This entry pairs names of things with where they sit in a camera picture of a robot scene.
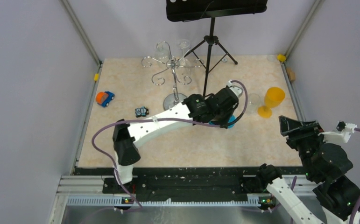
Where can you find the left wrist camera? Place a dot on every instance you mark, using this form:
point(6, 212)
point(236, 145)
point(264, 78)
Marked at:
point(238, 91)

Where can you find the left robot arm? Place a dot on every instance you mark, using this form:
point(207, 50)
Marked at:
point(216, 109)

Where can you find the orange and blue toy car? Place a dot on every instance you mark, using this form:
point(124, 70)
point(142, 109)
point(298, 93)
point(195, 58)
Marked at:
point(104, 98)

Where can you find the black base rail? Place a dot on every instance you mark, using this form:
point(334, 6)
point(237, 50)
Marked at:
point(153, 187)

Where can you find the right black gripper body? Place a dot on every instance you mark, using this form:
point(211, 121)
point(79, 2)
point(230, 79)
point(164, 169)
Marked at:
point(305, 144)

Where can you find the black music stand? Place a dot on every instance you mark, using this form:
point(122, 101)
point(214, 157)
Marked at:
point(194, 10)

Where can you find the yellow corner clamp right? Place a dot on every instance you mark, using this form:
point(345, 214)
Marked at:
point(282, 58)

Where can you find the chrome wine glass rack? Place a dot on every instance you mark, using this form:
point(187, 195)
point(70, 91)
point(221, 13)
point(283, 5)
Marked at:
point(180, 69)

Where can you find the small blue owl toy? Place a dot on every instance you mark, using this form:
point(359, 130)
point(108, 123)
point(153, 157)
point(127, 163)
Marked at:
point(141, 112)

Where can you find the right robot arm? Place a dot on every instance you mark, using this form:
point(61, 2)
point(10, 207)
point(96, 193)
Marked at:
point(325, 163)

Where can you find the clear wine glass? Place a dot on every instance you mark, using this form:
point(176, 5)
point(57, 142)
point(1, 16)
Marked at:
point(253, 103)

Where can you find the orange wine glass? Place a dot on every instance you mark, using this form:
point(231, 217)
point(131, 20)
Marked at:
point(273, 98)

